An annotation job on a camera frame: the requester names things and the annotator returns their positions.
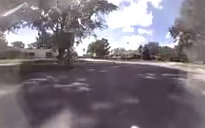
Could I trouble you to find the round tree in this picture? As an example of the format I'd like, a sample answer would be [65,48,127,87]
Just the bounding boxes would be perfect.
[86,37,112,59]

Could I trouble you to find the grey asphalt road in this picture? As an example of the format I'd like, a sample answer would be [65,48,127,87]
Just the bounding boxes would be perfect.
[0,59,205,128]

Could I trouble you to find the row of trees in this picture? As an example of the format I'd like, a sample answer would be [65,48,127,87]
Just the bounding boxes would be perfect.
[109,41,178,62]

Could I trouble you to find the large tree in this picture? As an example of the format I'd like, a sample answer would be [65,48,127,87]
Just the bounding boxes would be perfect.
[169,0,205,65]
[21,0,119,66]

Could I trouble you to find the pale low building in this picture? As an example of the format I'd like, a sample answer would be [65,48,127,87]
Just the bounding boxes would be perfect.
[0,46,57,61]

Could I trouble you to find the grass verge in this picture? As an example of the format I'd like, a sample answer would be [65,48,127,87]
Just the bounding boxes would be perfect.
[0,57,59,67]

